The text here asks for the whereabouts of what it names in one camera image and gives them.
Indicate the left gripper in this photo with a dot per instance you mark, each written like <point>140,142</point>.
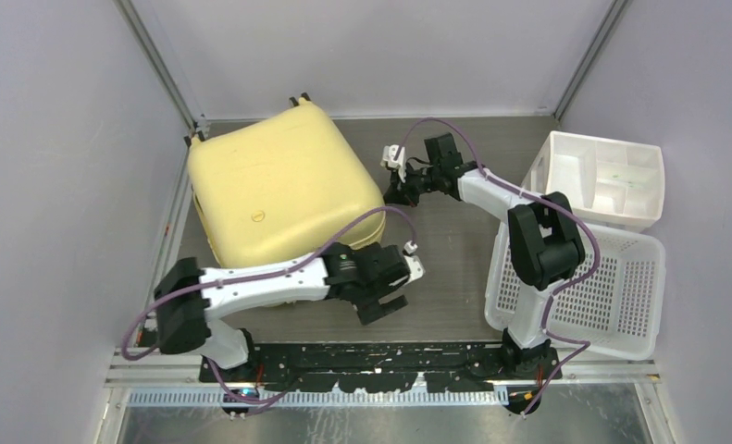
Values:
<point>370,309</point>

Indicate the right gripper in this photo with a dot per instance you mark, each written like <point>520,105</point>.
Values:
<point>403,192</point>

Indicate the yellow hard-shell suitcase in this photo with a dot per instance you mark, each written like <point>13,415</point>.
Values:
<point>279,188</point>

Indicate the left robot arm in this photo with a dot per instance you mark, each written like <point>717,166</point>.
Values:
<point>192,301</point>

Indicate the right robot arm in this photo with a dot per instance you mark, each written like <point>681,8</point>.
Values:
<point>542,235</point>

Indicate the white divided organizer tray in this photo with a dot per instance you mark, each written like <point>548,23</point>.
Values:
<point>608,182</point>

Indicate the white perforated plastic basket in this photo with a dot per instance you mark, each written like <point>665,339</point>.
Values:
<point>618,309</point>

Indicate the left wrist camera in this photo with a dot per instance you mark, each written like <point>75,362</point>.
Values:
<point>414,264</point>

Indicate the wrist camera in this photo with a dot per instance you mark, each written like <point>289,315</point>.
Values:
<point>393,158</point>
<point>414,264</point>

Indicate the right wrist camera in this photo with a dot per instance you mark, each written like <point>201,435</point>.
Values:
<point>393,158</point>

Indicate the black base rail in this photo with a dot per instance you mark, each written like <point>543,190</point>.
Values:
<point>381,367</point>

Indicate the slotted metal cable duct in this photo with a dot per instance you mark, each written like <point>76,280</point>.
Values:
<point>414,397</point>

